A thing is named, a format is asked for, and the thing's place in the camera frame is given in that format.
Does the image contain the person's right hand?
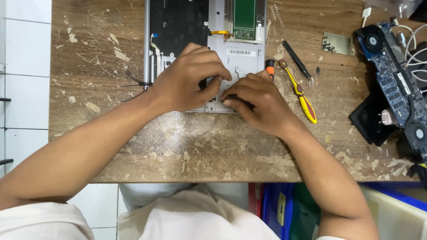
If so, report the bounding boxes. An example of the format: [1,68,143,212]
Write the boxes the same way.
[220,70,303,140]

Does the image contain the person's left hand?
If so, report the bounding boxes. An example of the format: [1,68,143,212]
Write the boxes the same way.
[147,43,233,113]

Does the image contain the yellow red screwdriver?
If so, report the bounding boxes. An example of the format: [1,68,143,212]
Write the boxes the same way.
[278,59,318,124]

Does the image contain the orange black screwdriver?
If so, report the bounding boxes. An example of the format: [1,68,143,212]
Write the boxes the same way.
[265,59,276,81]

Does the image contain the black tweezers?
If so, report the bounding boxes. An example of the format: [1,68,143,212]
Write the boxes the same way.
[282,40,314,88]

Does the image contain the silver open laptop case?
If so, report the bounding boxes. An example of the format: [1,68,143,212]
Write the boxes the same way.
[143,0,268,114]

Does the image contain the green circuit board drive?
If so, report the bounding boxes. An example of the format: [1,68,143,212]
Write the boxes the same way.
[224,0,266,44]

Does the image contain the red box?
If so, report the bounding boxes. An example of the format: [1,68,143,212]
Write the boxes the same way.
[248,182,263,219]

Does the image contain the small metal plate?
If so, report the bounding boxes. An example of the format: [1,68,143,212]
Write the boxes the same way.
[321,32,353,56]

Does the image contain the blue plastic crate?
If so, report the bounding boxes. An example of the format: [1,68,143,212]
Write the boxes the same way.
[261,182,427,240]

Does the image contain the black plastic laptop part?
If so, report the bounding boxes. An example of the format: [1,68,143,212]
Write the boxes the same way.
[349,93,402,147]

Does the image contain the white power plug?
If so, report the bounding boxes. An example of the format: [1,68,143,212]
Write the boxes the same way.
[378,108,401,127]

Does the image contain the blue laptop logic board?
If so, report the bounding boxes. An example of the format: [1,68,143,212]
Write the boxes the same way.
[354,21,427,161]

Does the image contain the person's white clothing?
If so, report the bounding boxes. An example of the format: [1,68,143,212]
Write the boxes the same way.
[0,183,347,240]

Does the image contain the small white adapter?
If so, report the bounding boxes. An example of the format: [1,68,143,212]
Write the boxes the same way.
[362,7,372,28]

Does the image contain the clear plastic bag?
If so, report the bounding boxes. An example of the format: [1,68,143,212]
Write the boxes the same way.
[363,0,425,18]

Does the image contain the white plastic container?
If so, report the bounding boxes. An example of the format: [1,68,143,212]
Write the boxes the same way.
[359,184,427,240]

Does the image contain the white ribbon cable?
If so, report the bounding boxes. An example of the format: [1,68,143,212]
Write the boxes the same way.
[150,33,163,73]

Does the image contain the thin black wires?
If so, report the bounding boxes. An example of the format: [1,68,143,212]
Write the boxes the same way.
[119,65,153,103]

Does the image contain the white cables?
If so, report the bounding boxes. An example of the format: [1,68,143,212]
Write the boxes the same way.
[390,19,427,84]

